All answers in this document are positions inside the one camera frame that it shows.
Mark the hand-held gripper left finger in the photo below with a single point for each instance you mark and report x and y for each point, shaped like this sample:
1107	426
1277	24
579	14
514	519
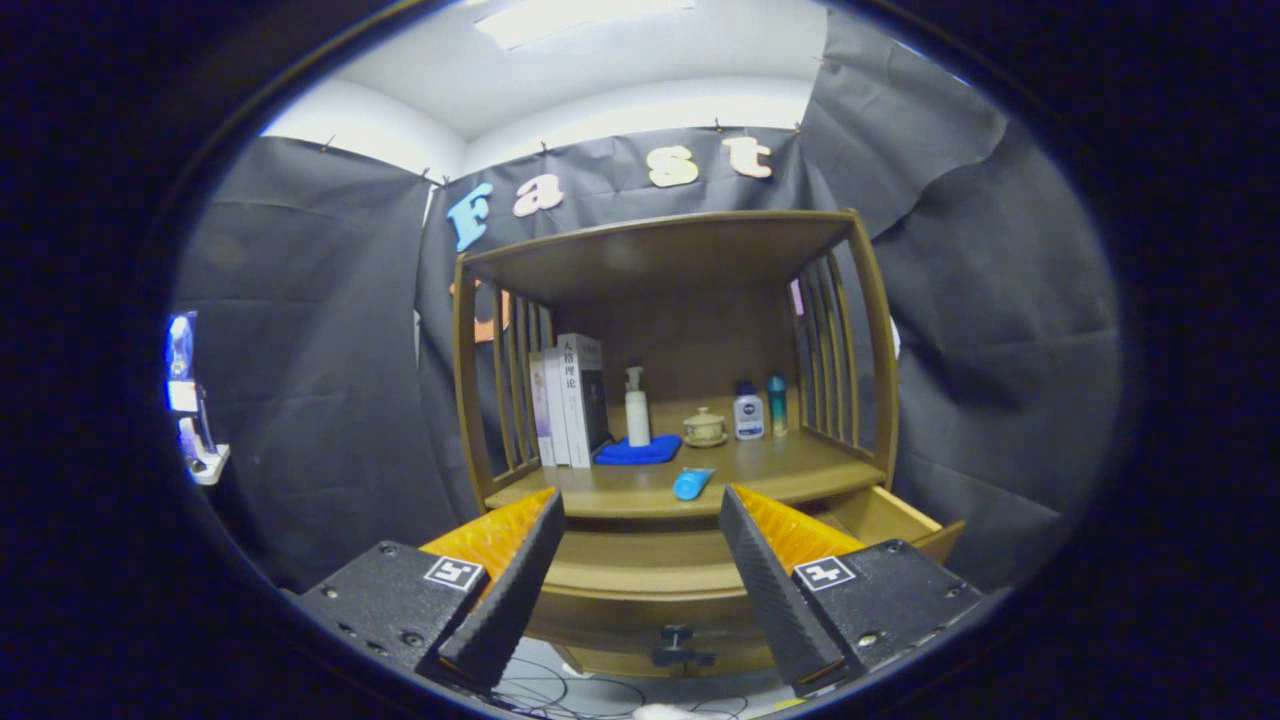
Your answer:
515	590

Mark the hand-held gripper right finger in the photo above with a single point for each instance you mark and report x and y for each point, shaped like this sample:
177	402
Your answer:
775	590

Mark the black drawer knob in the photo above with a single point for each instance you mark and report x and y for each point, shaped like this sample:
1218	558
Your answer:
680	645

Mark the wooden drawer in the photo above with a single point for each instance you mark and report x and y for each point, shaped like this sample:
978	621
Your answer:
640	600

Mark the white and blue cosmetic tube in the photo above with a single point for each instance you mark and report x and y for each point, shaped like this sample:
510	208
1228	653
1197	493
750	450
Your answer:
690	485

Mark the wooden countertop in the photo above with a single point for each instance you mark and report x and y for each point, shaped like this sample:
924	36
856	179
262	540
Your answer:
780	465

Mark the wooden cabinet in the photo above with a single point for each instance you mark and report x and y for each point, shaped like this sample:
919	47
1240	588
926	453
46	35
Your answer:
660	250

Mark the thin purple book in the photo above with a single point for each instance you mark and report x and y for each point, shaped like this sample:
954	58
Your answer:
540	420

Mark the white lotion bottle blue cap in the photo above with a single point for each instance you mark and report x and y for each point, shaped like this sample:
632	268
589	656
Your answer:
749	418

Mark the thin white book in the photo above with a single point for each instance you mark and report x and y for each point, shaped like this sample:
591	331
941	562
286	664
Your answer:
556	420

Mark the beige lidded ceramic teacup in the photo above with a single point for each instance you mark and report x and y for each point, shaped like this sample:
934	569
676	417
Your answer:
704	428

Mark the teal slim bottle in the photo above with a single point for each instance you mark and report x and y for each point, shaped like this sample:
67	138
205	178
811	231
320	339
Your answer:
777	410

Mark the blue folded cloth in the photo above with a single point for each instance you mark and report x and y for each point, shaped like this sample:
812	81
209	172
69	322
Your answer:
635	452

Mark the white pump bottle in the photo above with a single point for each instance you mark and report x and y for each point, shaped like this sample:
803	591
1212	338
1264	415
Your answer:
637	420

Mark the black backdrop cloth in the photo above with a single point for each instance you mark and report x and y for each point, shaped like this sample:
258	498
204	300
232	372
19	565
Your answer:
300	350

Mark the white device on stand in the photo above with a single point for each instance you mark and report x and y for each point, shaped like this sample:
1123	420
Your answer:
205	462

